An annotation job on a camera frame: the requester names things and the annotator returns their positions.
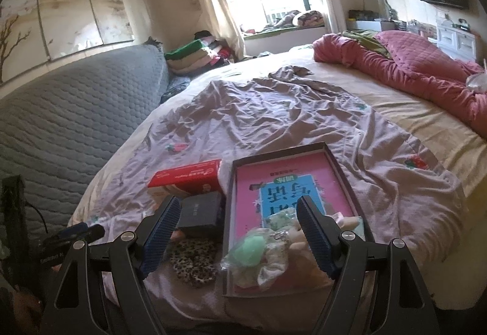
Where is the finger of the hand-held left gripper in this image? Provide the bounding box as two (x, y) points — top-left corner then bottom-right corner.
(61, 224), (106, 244)

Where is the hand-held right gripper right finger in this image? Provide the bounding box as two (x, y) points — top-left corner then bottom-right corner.
(296, 196), (438, 335)

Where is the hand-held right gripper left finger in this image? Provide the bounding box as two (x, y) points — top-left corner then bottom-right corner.
(40, 195), (182, 335)

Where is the leopard print scrunchie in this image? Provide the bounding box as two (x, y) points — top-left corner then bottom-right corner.
(167, 238), (218, 287)

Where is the mint green packet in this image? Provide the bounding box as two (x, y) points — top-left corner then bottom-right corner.
(221, 230), (301, 287)

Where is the dark shallow tray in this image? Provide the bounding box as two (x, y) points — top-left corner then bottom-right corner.
(221, 142), (375, 298)

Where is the person's left hand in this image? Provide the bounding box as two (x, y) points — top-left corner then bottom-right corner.
(11, 289), (42, 324)

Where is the small black box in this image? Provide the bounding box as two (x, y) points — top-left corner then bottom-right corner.
(177, 191), (226, 240)

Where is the black upright stand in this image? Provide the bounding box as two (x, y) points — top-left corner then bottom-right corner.
(0, 174), (29, 286)

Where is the red and white box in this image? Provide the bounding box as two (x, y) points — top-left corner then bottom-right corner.
(148, 159), (223, 203)

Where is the pink and blue book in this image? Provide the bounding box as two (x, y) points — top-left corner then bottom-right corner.
(232, 152), (356, 284)

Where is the grey quilted headboard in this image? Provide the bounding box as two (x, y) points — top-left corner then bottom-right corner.
(0, 42), (170, 240)

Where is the purple dotted blanket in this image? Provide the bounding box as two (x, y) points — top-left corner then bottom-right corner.
(68, 67), (468, 320)

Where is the dark patterned pillow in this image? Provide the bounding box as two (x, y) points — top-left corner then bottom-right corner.
(160, 75), (191, 104)

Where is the cream bed sheet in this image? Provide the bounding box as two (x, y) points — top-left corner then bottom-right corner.
(66, 44), (487, 311)

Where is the stack of folded clothes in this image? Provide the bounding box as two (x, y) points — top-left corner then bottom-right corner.
(165, 31), (233, 75)

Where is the pink quilt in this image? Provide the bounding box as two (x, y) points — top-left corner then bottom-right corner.
(313, 31), (487, 140)

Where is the green cloth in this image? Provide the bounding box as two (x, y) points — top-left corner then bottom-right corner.
(340, 30), (392, 59)

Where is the clothes pile on windowsill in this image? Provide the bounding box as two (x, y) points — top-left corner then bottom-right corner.
(266, 10), (325, 30)

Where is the cluttered desk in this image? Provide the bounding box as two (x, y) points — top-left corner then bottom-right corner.
(348, 0), (408, 32)

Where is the clear plastic bag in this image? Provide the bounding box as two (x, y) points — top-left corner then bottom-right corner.
(466, 72), (487, 93)

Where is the white drawer cabinet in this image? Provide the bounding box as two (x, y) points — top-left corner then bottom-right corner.
(436, 21), (479, 62)

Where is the tree wall painting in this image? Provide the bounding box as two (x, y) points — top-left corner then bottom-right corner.
(0, 0), (135, 85)

